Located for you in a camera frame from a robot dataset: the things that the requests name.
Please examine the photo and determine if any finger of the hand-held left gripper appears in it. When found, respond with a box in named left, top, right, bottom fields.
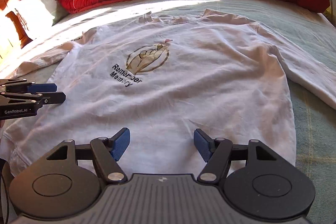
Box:
left=0, top=79, right=58, bottom=94
left=0, top=91, right=66, bottom=109

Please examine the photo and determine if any black cable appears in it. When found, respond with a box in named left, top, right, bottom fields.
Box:
left=0, top=158, right=11, bottom=224

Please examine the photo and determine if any white long-sleeve printed shirt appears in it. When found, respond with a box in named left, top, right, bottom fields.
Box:
left=0, top=9, right=336, bottom=180

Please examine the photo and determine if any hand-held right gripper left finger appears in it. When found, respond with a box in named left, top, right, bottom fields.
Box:
left=46, top=127, right=131, bottom=184

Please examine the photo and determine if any light plaid pillow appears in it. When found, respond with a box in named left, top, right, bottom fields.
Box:
left=8, top=0, right=69, bottom=41

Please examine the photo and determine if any bed with green plaid sheet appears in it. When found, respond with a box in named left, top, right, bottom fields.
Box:
left=0, top=0, right=336, bottom=214

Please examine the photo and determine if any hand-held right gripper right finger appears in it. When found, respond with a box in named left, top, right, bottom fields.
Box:
left=193, top=128, right=277, bottom=184

